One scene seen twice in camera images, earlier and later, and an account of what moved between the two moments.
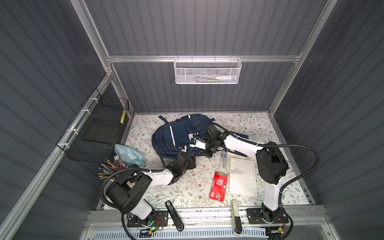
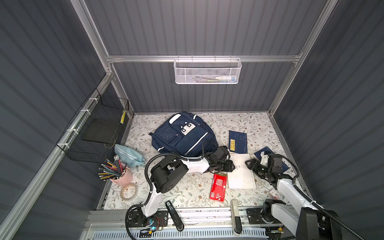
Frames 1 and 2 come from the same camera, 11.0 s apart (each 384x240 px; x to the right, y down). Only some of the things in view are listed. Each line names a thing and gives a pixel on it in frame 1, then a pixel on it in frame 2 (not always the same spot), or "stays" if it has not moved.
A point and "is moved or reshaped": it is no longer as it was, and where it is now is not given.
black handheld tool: x=174 y=216 stays
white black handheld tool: x=236 y=222 stays
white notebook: x=242 y=177 is moved or reshaped
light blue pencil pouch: x=130 y=156 stays
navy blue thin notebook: x=237 y=152 is moved or reshaped
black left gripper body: x=191 y=164 to x=225 y=167
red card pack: x=218 y=186 stays
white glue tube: x=221 y=78 stays
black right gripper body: x=209 y=147 to x=261 y=170
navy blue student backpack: x=169 y=136 is moved or reshaped
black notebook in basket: x=102 y=130 stays
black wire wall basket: x=95 y=130 stays
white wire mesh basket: x=207 y=71 stays
